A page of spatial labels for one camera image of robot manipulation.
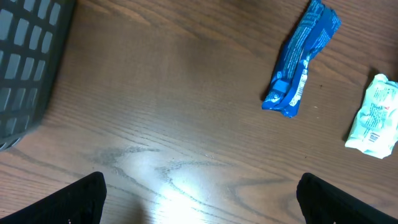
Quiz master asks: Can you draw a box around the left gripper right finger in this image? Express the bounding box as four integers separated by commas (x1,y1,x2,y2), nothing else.
296,173,397,224

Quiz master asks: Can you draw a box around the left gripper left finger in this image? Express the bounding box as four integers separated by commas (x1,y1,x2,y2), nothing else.
1,172,107,224

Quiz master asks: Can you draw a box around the blue snack wrapper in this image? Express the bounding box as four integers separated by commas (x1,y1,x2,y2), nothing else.
262,0,341,118

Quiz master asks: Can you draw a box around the grey plastic mesh basket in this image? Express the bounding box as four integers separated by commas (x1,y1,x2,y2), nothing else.
1,0,76,151

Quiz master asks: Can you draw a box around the teal white snack packet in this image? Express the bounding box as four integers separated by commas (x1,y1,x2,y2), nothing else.
345,73,397,159

